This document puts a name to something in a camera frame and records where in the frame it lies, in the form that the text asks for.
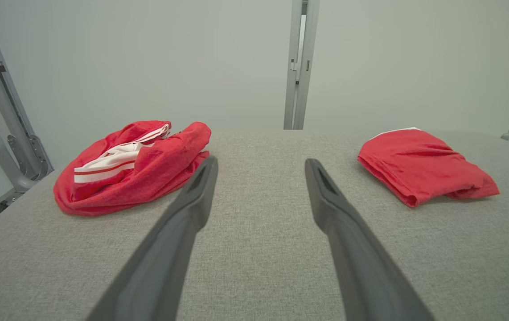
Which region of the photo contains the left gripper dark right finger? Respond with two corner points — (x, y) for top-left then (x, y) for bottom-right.
(304, 158), (435, 321)

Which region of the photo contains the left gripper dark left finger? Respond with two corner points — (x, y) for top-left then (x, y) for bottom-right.
(86, 156), (218, 321)

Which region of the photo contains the red garment with white stripes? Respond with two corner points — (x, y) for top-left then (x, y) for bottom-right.
(53, 120), (212, 217)

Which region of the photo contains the folded red garment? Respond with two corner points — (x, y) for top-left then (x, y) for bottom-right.
(357, 127), (501, 208)

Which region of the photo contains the grey fabric work surface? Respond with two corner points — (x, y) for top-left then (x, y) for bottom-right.
(0, 129), (509, 321)

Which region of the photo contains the grey double metal post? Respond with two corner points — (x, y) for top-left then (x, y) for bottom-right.
(283, 0), (320, 130)

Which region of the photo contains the grey slanted metal frame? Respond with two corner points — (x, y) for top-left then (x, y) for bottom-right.
(0, 0), (54, 228)

